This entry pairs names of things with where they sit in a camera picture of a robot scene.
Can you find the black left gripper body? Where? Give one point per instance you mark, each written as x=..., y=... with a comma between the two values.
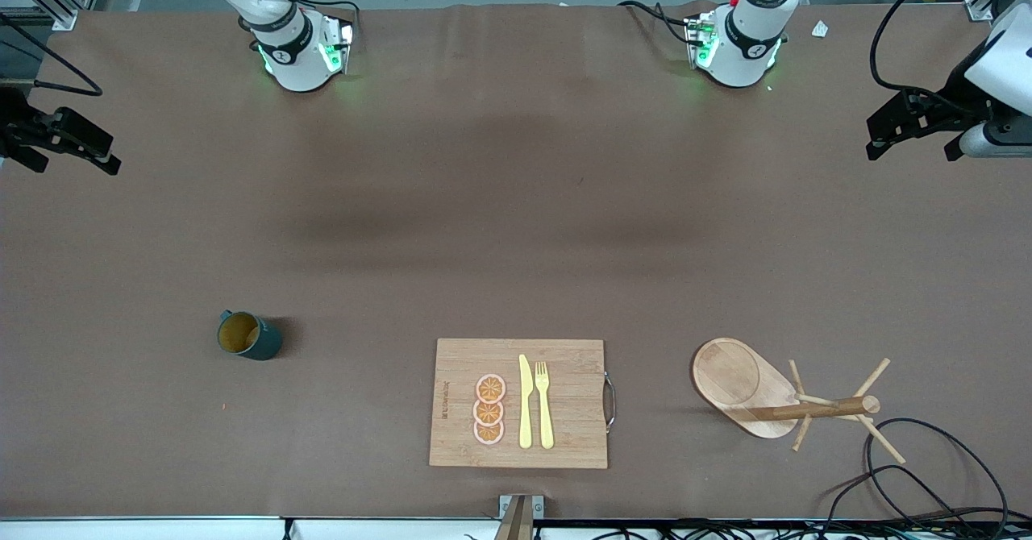
x=950, y=95

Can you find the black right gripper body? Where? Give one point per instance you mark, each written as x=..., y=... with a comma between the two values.
x=11, y=125

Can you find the yellow plastic knife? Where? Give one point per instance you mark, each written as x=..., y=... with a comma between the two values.
x=526, y=411

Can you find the wooden mug rack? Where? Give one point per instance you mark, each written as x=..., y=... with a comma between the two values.
x=726, y=375

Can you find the yellow plastic fork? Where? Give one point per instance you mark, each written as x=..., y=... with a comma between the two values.
x=546, y=419

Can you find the wooden cutting board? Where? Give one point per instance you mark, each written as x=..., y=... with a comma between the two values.
x=568, y=435

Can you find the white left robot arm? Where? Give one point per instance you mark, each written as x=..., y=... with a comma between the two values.
x=746, y=44

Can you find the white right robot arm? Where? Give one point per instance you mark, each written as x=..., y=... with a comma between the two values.
x=294, y=56

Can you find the toy orange slice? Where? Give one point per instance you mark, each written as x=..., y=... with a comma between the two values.
x=488, y=413
x=490, y=388

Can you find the dark green ribbed cup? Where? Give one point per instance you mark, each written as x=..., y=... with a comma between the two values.
x=262, y=342

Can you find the white paper scrap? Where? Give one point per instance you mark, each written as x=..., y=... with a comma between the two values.
x=820, y=29

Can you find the metal bracket with brown bar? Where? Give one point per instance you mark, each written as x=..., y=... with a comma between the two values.
x=516, y=520

